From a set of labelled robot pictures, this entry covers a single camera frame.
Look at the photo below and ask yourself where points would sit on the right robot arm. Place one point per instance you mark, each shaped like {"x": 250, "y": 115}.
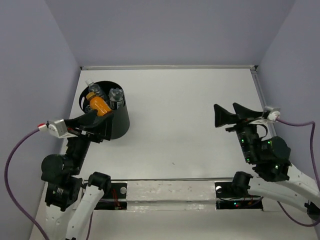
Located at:
{"x": 276, "y": 177}

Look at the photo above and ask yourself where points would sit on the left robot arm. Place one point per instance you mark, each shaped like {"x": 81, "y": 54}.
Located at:
{"x": 60, "y": 172}

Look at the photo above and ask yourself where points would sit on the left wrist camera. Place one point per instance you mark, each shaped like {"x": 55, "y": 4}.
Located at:
{"x": 58, "y": 129}

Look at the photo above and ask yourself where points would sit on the aluminium table rail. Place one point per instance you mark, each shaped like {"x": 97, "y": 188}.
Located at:
{"x": 164, "y": 67}

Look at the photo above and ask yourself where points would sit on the clear bottle black cap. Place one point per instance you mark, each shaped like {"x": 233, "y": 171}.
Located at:
{"x": 116, "y": 97}

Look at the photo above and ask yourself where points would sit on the black cylindrical bin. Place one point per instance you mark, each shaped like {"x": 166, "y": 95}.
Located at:
{"x": 121, "y": 121}

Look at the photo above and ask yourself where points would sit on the orange juice bottle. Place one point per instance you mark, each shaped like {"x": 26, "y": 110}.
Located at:
{"x": 97, "y": 103}

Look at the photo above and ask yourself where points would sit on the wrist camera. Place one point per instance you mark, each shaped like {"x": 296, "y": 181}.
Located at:
{"x": 269, "y": 116}
{"x": 58, "y": 129}

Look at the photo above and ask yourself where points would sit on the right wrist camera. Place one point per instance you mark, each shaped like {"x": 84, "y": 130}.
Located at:
{"x": 269, "y": 116}

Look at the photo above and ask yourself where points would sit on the clear unlabelled plastic bottle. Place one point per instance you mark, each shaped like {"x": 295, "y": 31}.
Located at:
{"x": 98, "y": 91}

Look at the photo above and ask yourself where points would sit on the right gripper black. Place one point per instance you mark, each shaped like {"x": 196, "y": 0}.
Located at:
{"x": 222, "y": 116}

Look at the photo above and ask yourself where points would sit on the white foam strip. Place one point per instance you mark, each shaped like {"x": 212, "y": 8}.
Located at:
{"x": 171, "y": 195}

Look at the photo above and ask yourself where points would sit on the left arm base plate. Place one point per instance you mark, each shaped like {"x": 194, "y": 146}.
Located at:
{"x": 115, "y": 199}

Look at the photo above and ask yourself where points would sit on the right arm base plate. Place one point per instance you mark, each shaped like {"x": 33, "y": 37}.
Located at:
{"x": 228, "y": 199}

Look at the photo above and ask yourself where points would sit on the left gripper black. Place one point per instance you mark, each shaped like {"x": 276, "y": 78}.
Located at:
{"x": 102, "y": 126}

